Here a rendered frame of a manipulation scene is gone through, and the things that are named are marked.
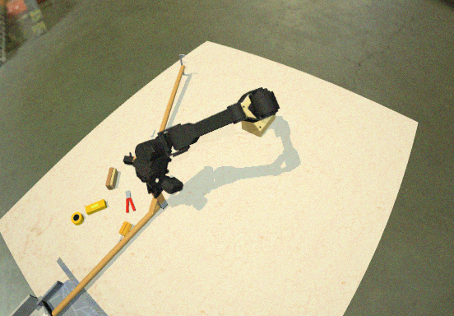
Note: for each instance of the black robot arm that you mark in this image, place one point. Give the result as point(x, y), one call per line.
point(181, 136)

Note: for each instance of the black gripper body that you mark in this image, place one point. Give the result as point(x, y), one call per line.
point(169, 185)

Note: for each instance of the red-handled pliers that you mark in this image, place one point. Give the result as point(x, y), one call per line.
point(128, 198)

